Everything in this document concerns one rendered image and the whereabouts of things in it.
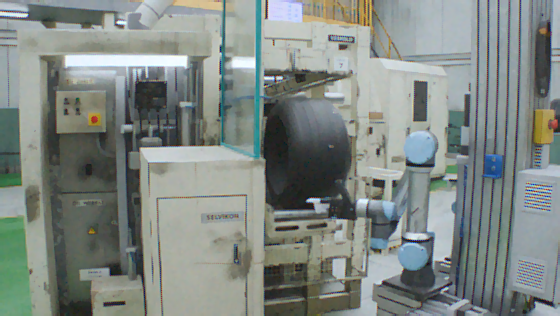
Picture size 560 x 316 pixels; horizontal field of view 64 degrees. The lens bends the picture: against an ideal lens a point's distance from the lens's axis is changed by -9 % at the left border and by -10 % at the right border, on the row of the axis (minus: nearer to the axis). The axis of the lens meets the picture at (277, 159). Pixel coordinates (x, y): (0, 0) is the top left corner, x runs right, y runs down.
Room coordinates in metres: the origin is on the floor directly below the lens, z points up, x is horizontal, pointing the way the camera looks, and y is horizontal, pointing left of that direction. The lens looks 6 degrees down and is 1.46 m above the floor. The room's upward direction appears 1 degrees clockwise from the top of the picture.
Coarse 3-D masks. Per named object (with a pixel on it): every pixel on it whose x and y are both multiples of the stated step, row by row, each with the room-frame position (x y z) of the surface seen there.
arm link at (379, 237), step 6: (372, 222) 1.89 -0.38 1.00; (372, 228) 1.89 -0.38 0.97; (378, 228) 1.87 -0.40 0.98; (384, 228) 1.87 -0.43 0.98; (390, 228) 1.93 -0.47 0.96; (372, 234) 1.89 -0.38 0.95; (378, 234) 1.87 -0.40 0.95; (384, 234) 1.87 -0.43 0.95; (390, 234) 1.92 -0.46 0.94; (372, 240) 1.89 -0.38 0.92; (378, 240) 1.87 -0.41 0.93; (384, 240) 1.87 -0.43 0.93; (372, 246) 1.89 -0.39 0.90; (378, 246) 1.87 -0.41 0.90; (384, 246) 1.87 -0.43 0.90
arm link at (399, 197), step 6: (438, 144) 1.89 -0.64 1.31; (402, 174) 1.98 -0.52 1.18; (408, 174) 1.95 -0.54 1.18; (402, 180) 1.97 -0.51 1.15; (408, 180) 1.95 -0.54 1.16; (402, 186) 1.96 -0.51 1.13; (408, 186) 1.95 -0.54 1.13; (396, 192) 1.98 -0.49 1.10; (402, 192) 1.96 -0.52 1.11; (396, 198) 1.97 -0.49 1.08; (402, 198) 1.96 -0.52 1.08; (396, 204) 1.97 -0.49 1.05; (402, 204) 1.96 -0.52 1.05; (402, 210) 1.97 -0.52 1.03; (396, 216) 1.97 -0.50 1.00; (390, 222) 1.98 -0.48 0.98; (396, 222) 1.98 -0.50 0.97; (396, 228) 2.03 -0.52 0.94
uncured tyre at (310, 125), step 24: (288, 120) 2.44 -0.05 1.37; (312, 120) 2.41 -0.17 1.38; (336, 120) 2.46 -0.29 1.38; (264, 144) 2.79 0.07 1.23; (288, 144) 2.41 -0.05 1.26; (312, 144) 2.35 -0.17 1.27; (336, 144) 2.39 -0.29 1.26; (288, 168) 2.41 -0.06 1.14; (312, 168) 2.35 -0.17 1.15; (336, 168) 2.39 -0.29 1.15; (288, 192) 2.43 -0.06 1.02; (312, 192) 2.40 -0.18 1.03; (336, 192) 2.45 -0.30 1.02
